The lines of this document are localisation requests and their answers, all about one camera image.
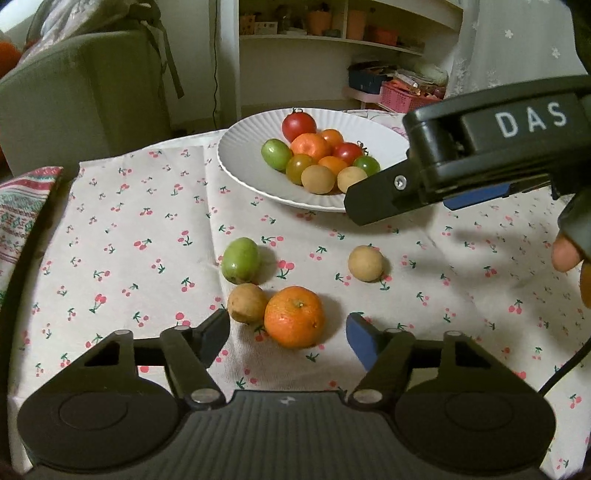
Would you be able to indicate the white bookshelf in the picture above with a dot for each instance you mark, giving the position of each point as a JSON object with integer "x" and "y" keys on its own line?
{"x": 231, "y": 69}

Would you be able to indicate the orange red box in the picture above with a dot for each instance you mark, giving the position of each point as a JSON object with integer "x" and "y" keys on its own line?
{"x": 382, "y": 36}

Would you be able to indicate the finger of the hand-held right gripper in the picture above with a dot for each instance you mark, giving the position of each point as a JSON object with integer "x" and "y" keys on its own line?
{"x": 378, "y": 198}
{"x": 475, "y": 196}

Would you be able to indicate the small labelled box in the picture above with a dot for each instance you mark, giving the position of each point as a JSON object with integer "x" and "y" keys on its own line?
{"x": 258, "y": 25}

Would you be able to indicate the mandarin orange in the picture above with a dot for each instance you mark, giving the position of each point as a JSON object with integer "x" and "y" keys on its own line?
{"x": 310, "y": 145}
{"x": 294, "y": 318}

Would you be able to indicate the pile of papers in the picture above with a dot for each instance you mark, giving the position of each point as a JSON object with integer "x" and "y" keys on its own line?
{"x": 420, "y": 74}

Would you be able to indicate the blue storage box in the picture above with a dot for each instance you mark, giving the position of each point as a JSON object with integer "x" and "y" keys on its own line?
{"x": 367, "y": 78}

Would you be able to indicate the grey patterned blanket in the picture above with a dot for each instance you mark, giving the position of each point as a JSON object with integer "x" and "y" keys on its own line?
{"x": 78, "y": 21}

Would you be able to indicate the cherry print tablecloth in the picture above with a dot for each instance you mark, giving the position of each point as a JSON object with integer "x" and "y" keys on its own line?
{"x": 138, "y": 258}

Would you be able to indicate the red cherry tomato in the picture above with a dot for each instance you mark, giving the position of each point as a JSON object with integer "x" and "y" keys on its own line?
{"x": 346, "y": 152}

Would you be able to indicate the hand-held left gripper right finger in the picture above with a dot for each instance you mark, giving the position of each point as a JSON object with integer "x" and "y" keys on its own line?
{"x": 360, "y": 339}

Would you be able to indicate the olive green cherry tomato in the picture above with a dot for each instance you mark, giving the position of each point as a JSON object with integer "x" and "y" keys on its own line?
{"x": 297, "y": 168}

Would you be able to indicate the pink floral quilt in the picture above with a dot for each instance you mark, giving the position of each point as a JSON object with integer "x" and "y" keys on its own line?
{"x": 383, "y": 121}

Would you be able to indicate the pink plastic basket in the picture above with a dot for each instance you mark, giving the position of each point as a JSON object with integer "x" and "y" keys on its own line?
{"x": 401, "y": 98}

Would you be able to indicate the grey green sofa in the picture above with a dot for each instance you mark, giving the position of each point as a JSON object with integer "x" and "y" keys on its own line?
{"x": 83, "y": 101}

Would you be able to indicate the red green striped cloth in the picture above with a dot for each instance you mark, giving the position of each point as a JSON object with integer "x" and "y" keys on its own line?
{"x": 18, "y": 217}

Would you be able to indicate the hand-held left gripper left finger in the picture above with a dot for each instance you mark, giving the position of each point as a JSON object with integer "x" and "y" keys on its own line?
{"x": 217, "y": 334}

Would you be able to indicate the tan longan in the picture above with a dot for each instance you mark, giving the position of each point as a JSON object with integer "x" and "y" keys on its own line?
{"x": 317, "y": 180}
{"x": 365, "y": 263}
{"x": 350, "y": 179}
{"x": 247, "y": 302}

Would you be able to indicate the person's right hand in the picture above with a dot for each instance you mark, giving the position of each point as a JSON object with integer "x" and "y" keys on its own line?
{"x": 565, "y": 254}

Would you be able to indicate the pale pink tray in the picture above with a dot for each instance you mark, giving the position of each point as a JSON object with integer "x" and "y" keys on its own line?
{"x": 360, "y": 96}

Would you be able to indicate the green jujube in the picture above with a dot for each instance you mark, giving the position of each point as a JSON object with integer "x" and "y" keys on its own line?
{"x": 240, "y": 260}
{"x": 276, "y": 154}

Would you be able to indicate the orange pot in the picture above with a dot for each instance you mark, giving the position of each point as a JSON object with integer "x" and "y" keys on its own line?
{"x": 356, "y": 24}
{"x": 319, "y": 22}

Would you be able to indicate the white floral sheer curtain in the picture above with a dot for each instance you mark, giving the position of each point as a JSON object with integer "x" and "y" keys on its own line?
{"x": 508, "y": 37}

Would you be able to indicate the large red tomato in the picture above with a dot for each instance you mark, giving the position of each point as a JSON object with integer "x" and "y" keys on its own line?
{"x": 298, "y": 127}

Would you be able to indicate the orange cherry tomato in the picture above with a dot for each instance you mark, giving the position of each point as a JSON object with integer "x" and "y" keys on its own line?
{"x": 332, "y": 165}
{"x": 332, "y": 137}

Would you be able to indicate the orange plush item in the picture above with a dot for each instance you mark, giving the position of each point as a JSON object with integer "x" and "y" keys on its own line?
{"x": 8, "y": 57}

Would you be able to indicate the white ribbed plate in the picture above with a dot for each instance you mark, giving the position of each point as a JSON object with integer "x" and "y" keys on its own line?
{"x": 240, "y": 157}

